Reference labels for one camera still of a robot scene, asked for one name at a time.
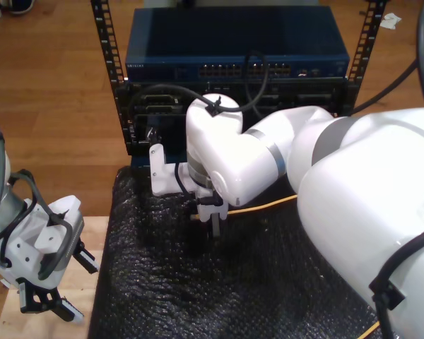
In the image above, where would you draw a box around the yellow network cable clear plug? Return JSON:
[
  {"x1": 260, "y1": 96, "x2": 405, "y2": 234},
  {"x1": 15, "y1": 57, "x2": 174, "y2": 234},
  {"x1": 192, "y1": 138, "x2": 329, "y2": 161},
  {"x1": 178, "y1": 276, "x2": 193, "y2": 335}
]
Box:
[{"x1": 189, "y1": 194, "x2": 381, "y2": 339}]

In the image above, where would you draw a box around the black bubble wrap mat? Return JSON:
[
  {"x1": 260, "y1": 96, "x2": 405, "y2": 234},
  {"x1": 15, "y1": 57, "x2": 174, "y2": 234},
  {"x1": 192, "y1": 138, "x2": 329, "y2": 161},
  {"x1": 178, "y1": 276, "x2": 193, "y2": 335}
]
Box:
[{"x1": 87, "y1": 165, "x2": 396, "y2": 339}]

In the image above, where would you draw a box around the dark blue base panel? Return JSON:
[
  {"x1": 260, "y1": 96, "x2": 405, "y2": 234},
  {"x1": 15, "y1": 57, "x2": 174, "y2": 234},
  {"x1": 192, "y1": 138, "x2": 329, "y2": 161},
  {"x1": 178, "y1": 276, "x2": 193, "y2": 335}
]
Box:
[{"x1": 130, "y1": 154, "x2": 155, "y2": 170}]

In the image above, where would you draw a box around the black rack server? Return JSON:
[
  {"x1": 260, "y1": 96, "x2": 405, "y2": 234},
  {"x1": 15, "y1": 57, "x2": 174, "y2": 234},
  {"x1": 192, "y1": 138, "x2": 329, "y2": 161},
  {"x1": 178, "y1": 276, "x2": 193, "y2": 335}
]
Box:
[{"x1": 114, "y1": 80, "x2": 360, "y2": 117}]

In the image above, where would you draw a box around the person's dark blue shoe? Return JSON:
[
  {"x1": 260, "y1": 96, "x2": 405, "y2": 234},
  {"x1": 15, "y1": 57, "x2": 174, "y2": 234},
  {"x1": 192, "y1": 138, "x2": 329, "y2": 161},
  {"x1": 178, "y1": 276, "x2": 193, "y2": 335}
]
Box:
[{"x1": 8, "y1": 0, "x2": 35, "y2": 16}]

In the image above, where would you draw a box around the white crumpled paper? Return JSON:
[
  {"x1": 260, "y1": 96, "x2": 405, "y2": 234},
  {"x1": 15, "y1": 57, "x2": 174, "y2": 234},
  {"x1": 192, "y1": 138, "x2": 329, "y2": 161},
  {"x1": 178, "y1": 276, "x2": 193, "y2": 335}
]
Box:
[{"x1": 379, "y1": 13, "x2": 404, "y2": 30}]

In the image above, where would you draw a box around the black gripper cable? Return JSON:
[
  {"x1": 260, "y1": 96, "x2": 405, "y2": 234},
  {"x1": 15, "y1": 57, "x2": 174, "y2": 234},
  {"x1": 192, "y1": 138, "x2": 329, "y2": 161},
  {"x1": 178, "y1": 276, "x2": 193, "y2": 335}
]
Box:
[
  {"x1": 174, "y1": 160, "x2": 230, "y2": 210},
  {"x1": 0, "y1": 169, "x2": 74, "y2": 280}
]

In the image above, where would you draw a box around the blue network switch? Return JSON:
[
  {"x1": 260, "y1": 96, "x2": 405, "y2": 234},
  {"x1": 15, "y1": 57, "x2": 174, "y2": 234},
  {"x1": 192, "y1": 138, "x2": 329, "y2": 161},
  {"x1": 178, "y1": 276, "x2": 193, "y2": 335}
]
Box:
[{"x1": 124, "y1": 6, "x2": 351, "y2": 83}]

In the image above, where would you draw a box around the black perforated rack post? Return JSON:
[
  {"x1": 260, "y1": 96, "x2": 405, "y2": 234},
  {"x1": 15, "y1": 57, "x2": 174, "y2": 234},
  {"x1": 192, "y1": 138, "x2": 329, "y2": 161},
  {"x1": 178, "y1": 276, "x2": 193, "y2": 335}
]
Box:
[
  {"x1": 344, "y1": 0, "x2": 388, "y2": 117},
  {"x1": 90, "y1": 0, "x2": 137, "y2": 156}
]

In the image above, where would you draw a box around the black camera cable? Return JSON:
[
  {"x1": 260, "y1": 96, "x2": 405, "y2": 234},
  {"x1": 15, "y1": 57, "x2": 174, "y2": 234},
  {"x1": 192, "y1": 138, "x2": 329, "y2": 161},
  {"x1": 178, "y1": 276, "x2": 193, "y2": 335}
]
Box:
[{"x1": 126, "y1": 0, "x2": 424, "y2": 339}]

